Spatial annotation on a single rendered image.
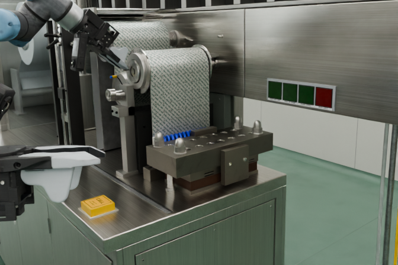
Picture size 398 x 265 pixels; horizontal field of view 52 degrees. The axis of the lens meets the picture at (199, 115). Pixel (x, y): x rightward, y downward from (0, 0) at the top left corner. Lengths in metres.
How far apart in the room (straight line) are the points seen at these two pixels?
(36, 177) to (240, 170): 0.86
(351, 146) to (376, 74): 2.92
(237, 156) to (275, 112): 3.25
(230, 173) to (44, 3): 0.72
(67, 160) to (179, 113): 0.89
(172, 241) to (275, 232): 0.43
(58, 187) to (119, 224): 0.58
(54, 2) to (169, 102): 0.46
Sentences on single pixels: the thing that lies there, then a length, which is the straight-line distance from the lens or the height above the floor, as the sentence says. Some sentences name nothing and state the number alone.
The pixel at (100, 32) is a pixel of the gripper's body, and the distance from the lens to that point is 1.25.
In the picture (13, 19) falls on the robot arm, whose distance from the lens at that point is 1.10.
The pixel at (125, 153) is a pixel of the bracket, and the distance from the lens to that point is 1.38.
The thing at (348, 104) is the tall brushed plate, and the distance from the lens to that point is 1.16.
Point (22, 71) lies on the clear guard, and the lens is 2.21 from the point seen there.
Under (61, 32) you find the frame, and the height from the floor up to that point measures 1.37.
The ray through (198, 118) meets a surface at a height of 1.07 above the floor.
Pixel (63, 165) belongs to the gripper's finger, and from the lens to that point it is 0.51.
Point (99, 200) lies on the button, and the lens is 1.18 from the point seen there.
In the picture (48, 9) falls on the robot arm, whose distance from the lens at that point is 1.21.
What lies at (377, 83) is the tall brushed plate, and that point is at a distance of 1.12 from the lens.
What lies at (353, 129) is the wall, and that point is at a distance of 3.96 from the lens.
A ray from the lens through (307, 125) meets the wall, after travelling 4.25.
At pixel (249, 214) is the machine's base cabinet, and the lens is 1.32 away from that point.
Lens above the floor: 1.39
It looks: 13 degrees down
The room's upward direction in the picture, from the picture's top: 1 degrees counter-clockwise
